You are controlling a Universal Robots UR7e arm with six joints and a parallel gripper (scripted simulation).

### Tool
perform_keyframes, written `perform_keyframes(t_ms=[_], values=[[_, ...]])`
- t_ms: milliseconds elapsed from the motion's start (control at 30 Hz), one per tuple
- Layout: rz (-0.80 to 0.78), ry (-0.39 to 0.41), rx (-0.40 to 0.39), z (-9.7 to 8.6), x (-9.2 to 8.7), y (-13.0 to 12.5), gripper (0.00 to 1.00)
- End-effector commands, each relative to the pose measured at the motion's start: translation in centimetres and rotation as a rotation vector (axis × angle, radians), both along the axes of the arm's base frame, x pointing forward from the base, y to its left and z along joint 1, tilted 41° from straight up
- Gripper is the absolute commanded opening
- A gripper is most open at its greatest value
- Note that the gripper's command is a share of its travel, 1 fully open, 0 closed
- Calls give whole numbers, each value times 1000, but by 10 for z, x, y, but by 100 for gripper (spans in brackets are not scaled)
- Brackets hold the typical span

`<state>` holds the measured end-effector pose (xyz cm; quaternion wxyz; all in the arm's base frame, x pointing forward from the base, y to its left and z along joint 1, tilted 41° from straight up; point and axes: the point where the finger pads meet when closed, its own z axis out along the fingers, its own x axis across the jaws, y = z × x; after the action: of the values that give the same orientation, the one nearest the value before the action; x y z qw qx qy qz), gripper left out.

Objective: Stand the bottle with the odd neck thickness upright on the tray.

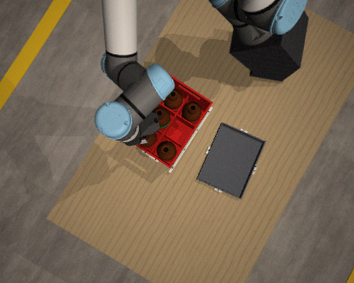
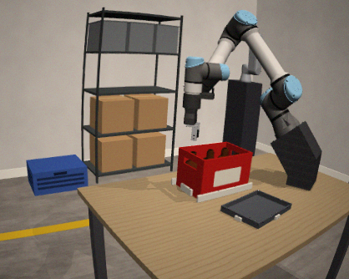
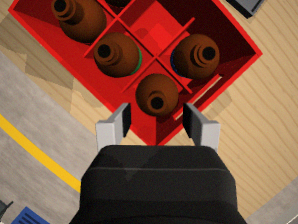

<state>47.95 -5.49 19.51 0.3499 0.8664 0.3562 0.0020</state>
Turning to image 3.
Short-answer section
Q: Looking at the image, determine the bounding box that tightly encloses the brown bottle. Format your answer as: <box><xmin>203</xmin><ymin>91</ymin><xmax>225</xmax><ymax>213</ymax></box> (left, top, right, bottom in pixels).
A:
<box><xmin>135</xmin><ymin>73</ymin><xmax>179</xmax><ymax>117</ymax></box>
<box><xmin>51</xmin><ymin>0</ymin><xmax>113</xmax><ymax>46</ymax></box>
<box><xmin>104</xmin><ymin>0</ymin><xmax>131</xmax><ymax>15</ymax></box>
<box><xmin>94</xmin><ymin>32</ymin><xmax>142</xmax><ymax>78</ymax></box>
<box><xmin>170</xmin><ymin>34</ymin><xmax>220</xmax><ymax>80</ymax></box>

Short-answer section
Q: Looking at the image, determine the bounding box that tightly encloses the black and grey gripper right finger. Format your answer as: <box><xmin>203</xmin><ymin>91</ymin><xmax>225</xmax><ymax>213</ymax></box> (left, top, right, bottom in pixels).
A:
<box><xmin>182</xmin><ymin>103</ymin><xmax>221</xmax><ymax>153</ymax></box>

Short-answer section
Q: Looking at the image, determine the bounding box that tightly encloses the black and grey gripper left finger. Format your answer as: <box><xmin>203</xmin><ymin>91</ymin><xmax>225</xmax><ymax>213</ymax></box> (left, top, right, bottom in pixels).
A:
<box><xmin>95</xmin><ymin>103</ymin><xmax>132</xmax><ymax>153</ymax></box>

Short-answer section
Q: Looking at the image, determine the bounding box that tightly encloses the red divided crate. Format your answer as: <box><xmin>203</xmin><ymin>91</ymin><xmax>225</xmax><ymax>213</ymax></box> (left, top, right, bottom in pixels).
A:
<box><xmin>8</xmin><ymin>0</ymin><xmax>263</xmax><ymax>145</ymax></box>

